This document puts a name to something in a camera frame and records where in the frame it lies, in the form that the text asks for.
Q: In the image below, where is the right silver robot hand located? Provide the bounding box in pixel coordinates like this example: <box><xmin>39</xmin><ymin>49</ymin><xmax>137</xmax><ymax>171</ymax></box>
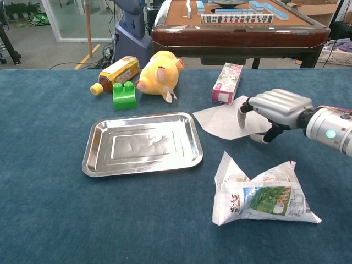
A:
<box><xmin>236</xmin><ymin>88</ymin><xmax>315</xmax><ymax>144</ymax></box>

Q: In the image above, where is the white paper sheet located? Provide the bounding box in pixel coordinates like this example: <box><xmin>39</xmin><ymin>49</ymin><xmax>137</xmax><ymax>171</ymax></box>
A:
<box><xmin>192</xmin><ymin>95</ymin><xmax>273</xmax><ymax>141</ymax></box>

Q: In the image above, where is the rectangular metal tray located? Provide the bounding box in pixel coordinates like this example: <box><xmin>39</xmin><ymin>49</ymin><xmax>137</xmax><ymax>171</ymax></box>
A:
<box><xmin>81</xmin><ymin>112</ymin><xmax>204</xmax><ymax>178</ymax></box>

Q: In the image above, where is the pink floral carton box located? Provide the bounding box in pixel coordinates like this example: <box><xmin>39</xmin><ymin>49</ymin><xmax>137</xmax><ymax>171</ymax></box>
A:
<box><xmin>211</xmin><ymin>62</ymin><xmax>244</xmax><ymax>106</ymax></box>

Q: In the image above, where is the white plastic basket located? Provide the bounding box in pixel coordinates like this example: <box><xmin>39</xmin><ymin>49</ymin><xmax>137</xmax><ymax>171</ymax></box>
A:
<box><xmin>316</xmin><ymin>41</ymin><xmax>352</xmax><ymax>67</ymax></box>

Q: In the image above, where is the brown mahjong table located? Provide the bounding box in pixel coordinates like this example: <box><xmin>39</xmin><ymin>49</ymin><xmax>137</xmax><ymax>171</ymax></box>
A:
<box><xmin>151</xmin><ymin>0</ymin><xmax>331</xmax><ymax>69</ymax></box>

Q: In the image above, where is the blue backed mahjong tile row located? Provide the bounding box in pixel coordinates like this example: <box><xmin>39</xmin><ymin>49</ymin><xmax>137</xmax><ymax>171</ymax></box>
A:
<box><xmin>214</xmin><ymin>8</ymin><xmax>255</xmax><ymax>15</ymax></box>
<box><xmin>261</xmin><ymin>2</ymin><xmax>290</xmax><ymax>20</ymax></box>

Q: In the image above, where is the white faced mahjong tile row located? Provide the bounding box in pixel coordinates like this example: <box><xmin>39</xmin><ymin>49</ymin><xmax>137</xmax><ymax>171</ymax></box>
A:
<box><xmin>200</xmin><ymin>14</ymin><xmax>274</xmax><ymax>24</ymax></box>

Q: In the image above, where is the crumpled white food bag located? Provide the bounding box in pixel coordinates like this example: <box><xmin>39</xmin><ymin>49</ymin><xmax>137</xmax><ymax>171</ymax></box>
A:
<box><xmin>212</xmin><ymin>151</ymin><xmax>323</xmax><ymax>227</ymax></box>

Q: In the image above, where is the cardboard box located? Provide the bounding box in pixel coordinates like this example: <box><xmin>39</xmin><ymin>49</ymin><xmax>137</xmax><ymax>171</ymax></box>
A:
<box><xmin>285</xmin><ymin>0</ymin><xmax>342</xmax><ymax>27</ymax></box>

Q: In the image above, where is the yellow plush toy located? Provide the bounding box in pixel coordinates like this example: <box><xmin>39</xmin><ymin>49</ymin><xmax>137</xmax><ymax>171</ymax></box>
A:
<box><xmin>136</xmin><ymin>50</ymin><xmax>184</xmax><ymax>104</ymax></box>

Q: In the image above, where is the green toy building brick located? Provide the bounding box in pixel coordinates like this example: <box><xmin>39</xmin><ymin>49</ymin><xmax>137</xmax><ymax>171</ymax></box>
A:
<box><xmin>112</xmin><ymin>81</ymin><xmax>138</xmax><ymax>111</ymax></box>

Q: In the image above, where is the tea bottle with yellow cap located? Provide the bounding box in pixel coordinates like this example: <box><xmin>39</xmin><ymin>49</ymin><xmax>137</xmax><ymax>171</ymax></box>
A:
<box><xmin>90</xmin><ymin>55</ymin><xmax>140</xmax><ymax>96</ymax></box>

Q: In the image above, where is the wooden pole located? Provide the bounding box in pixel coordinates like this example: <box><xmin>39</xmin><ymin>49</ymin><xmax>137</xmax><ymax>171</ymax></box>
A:
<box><xmin>84</xmin><ymin>0</ymin><xmax>94</xmax><ymax>58</ymax></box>

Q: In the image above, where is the blue carpet table cover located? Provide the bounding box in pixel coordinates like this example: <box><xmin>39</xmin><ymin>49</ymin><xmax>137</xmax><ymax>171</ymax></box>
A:
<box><xmin>0</xmin><ymin>68</ymin><xmax>352</xmax><ymax>264</ymax></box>

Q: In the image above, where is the green bag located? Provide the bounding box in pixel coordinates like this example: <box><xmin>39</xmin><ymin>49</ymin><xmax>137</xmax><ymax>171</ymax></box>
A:
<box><xmin>27</xmin><ymin>13</ymin><xmax>51</xmax><ymax>27</ymax></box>

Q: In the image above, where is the green potted plants row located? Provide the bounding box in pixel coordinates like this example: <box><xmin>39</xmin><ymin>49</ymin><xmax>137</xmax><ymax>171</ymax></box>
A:
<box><xmin>4</xmin><ymin>2</ymin><xmax>42</xmax><ymax>20</ymax></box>

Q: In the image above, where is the black stand leg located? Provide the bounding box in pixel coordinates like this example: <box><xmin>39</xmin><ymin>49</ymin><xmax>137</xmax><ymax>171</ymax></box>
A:
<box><xmin>0</xmin><ymin>21</ymin><xmax>22</xmax><ymax>65</ymax></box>

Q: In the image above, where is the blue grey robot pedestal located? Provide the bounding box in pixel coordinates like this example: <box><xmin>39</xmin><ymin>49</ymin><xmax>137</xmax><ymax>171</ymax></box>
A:
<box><xmin>113</xmin><ymin>0</ymin><xmax>153</xmax><ymax>69</ymax></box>

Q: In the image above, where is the black floor cable bundle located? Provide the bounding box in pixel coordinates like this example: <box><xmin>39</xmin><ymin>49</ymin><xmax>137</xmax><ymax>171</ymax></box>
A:
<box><xmin>49</xmin><ymin>43</ymin><xmax>117</xmax><ymax>70</ymax></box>

